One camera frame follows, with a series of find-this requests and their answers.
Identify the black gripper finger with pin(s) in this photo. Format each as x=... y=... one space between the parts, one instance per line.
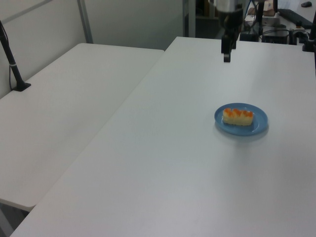
x=226 y=47
x=233 y=43

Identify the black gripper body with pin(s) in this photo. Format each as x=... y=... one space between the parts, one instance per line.
x=232 y=21

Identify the toy bread with orange topping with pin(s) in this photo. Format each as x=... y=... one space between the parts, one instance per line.
x=237 y=118

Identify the blue plastic plate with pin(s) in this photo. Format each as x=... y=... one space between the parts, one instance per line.
x=259 y=126

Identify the thin black upright pole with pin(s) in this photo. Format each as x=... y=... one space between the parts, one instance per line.
x=260 y=17

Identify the brown cardboard box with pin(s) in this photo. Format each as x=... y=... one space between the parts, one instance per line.
x=269 y=7

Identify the black electronics box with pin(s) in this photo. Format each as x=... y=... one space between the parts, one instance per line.
x=275 y=37

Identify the black keyboard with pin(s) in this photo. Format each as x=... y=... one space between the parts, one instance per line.
x=295 y=16

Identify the black computer mouse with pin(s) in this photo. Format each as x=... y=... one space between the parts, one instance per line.
x=306 y=4

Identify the black clamp stand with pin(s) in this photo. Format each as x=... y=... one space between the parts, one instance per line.
x=310 y=37

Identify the grey metal partition post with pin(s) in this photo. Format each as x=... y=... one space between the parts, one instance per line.
x=85 y=21

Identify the black camera stand pole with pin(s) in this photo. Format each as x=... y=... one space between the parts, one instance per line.
x=11 y=61

